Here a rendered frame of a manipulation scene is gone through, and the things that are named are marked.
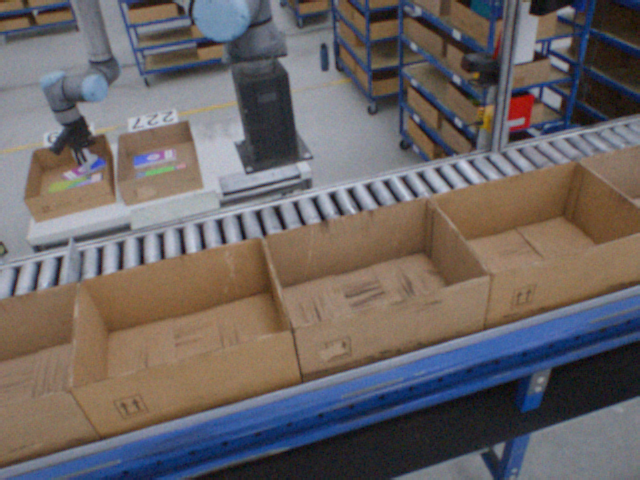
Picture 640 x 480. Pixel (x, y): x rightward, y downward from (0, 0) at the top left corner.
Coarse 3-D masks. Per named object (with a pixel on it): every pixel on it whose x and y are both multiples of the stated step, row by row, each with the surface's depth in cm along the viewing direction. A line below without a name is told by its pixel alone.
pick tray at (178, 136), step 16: (160, 128) 212; (176, 128) 214; (128, 144) 212; (144, 144) 214; (160, 144) 216; (176, 144) 218; (192, 144) 216; (128, 160) 211; (176, 160) 207; (192, 160) 206; (128, 176) 201; (144, 176) 182; (160, 176) 183; (176, 176) 185; (192, 176) 187; (128, 192) 184; (144, 192) 185; (160, 192) 187; (176, 192) 189
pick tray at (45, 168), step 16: (96, 144) 213; (32, 160) 201; (48, 160) 210; (64, 160) 212; (112, 160) 209; (32, 176) 195; (48, 176) 207; (112, 176) 197; (32, 192) 190; (64, 192) 181; (80, 192) 182; (96, 192) 184; (112, 192) 188; (32, 208) 180; (48, 208) 182; (64, 208) 184; (80, 208) 186
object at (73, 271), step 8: (72, 240) 165; (72, 248) 163; (72, 256) 161; (80, 256) 169; (72, 264) 159; (80, 264) 167; (72, 272) 157; (80, 272) 165; (64, 280) 149; (72, 280) 155; (80, 280) 162
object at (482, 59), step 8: (464, 56) 176; (472, 56) 175; (480, 56) 175; (488, 56) 174; (464, 64) 176; (472, 64) 174; (480, 64) 174; (488, 64) 175; (496, 64) 176; (472, 72) 176; (480, 72) 176; (488, 72) 177; (480, 80) 180; (488, 80) 180
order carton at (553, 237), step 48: (480, 192) 127; (528, 192) 131; (576, 192) 131; (480, 240) 134; (528, 240) 132; (576, 240) 131; (624, 240) 106; (528, 288) 107; (576, 288) 111; (624, 288) 116
